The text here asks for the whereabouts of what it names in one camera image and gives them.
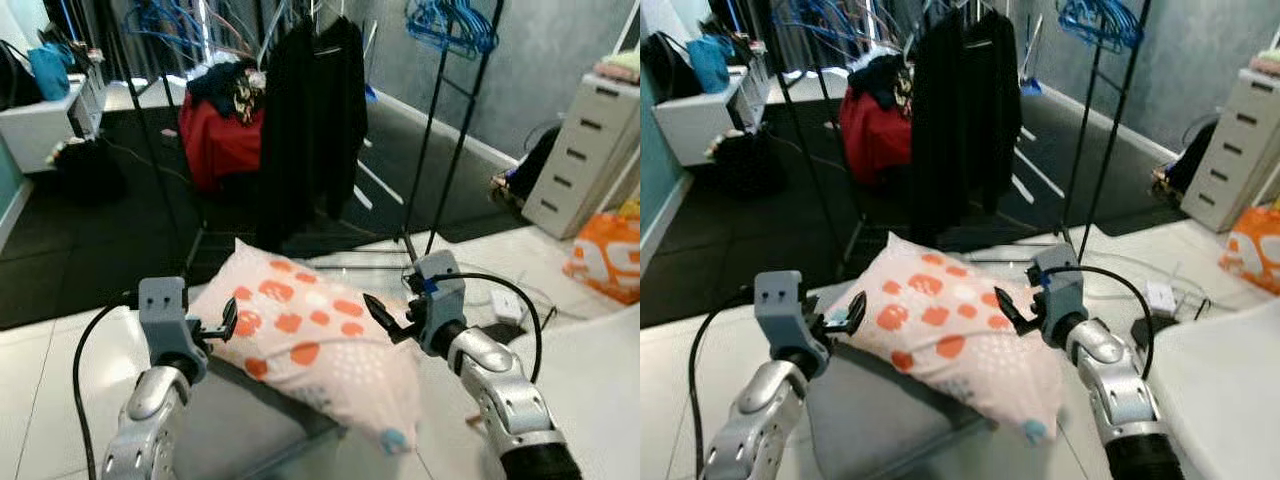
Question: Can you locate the white pillow with orange spots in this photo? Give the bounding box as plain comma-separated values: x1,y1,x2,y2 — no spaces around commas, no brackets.
828,233,1067,447
188,238,423,454

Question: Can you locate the white power adapter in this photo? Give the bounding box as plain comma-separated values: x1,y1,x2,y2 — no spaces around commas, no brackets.
489,289,527,324
1144,281,1180,317

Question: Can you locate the grey cushioned seat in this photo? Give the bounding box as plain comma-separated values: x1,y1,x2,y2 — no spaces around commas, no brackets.
168,352,353,480
803,362,993,480

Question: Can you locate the red cloth laundry bag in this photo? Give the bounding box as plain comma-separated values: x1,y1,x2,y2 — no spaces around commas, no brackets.
178,90,267,194
838,85,917,188

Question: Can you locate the black floor bag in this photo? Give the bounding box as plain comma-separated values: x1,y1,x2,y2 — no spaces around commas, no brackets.
48,138,128,204
710,128,788,198

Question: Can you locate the black hanging garment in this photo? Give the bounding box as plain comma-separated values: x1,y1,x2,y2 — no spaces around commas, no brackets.
254,14,370,253
907,7,1024,247

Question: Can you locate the black patterned bag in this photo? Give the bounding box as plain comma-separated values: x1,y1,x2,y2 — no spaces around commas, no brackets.
489,124,563,218
1149,118,1218,208

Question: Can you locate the black metal clothes rack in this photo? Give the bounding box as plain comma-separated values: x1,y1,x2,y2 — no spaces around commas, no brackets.
95,0,507,267
760,0,1153,263

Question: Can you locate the orange white shopping bag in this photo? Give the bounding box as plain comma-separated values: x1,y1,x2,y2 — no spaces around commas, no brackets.
1217,204,1280,297
561,209,641,307

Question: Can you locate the dark clothes pile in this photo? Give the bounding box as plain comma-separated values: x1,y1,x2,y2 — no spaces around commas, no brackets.
185,58,267,123
850,52,917,113

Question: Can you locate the white low side table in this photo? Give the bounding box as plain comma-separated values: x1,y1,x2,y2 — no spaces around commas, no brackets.
651,62,772,168
0,68,107,175

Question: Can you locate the white drawer cabinet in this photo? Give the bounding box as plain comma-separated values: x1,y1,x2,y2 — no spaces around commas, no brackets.
521,72,641,242
1179,68,1280,234

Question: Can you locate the teal bag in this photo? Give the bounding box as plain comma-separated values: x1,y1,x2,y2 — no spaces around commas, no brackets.
686,34,734,94
27,44,74,102

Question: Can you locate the blue plastic hangers bunch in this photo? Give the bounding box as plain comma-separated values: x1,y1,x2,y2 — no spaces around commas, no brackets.
774,0,883,53
1056,0,1145,54
124,0,237,63
404,0,500,60

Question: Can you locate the black handbag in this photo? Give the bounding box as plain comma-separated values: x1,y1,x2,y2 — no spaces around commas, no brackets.
642,31,702,102
0,39,44,112

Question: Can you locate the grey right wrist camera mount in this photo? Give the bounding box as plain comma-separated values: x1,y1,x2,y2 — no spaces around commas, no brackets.
1030,243,1089,347
410,250,469,357

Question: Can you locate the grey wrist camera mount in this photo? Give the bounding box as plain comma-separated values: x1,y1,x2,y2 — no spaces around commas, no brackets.
754,270,831,375
410,250,469,357
138,277,209,385
1030,243,1089,347

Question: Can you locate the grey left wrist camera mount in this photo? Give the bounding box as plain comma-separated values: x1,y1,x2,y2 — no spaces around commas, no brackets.
754,270,831,375
138,277,209,385

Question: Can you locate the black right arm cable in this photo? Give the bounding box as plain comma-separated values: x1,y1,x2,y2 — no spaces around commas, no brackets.
1045,264,1157,381
430,271,545,387

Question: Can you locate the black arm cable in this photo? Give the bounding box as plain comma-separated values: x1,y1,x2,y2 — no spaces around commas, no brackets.
688,287,759,480
1045,264,1157,381
430,271,545,387
72,293,143,480

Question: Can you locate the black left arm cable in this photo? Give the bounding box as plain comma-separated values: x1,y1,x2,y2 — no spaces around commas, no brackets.
688,287,759,480
72,293,143,480

